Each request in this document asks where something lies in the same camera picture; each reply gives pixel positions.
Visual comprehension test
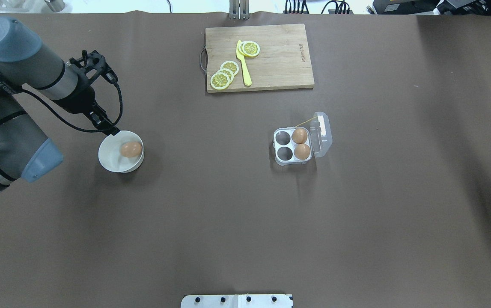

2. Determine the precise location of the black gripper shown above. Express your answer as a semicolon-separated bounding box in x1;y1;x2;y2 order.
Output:
59;71;120;135

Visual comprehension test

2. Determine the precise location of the white ceramic bowl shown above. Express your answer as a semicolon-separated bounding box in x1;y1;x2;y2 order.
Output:
97;130;144;173

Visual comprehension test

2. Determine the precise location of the brown egg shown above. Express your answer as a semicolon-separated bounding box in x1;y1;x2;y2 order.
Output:
292;127;308;144
294;143;311;160
119;142;143;158

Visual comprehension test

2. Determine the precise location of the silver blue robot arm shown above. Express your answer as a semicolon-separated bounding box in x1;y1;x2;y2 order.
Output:
0;16;123;193

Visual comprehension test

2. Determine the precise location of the clear plastic egg box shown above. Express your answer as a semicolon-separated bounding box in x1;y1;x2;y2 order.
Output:
272;111;333;166

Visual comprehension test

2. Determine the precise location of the lemon slice outer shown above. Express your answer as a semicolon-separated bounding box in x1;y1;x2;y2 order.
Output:
210;72;233;90

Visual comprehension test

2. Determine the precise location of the small steel cup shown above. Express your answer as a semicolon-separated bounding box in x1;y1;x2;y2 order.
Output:
44;0;66;12

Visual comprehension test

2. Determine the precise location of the lemon slice middle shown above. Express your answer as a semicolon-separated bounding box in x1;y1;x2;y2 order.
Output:
217;68;234;83

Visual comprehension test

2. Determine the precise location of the lemon slice inner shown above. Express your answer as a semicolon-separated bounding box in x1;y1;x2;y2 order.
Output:
220;60;240;76

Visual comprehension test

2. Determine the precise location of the white cup rack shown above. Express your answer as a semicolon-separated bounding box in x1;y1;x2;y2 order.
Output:
0;0;34;12

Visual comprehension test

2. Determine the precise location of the lemon slice near knife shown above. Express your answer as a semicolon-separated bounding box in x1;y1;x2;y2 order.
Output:
238;41;261;58

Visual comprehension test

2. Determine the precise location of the wooden cutting board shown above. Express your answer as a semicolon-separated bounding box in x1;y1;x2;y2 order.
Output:
205;24;315;93

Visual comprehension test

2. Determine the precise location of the black monitor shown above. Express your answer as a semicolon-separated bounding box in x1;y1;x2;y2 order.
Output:
371;0;491;16

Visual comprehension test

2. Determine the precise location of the brown table mat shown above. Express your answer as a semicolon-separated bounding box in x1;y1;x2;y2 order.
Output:
0;12;491;308

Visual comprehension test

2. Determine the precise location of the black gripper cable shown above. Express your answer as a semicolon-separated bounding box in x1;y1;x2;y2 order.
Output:
14;77;124;134

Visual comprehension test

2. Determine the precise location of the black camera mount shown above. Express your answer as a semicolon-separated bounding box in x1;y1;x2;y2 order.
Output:
67;50;118;86

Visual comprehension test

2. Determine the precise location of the aluminium frame post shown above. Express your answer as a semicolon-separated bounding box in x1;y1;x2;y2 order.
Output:
229;0;250;20

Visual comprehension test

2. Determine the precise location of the white pedestal column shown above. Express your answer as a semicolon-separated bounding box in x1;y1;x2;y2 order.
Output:
180;294;294;308

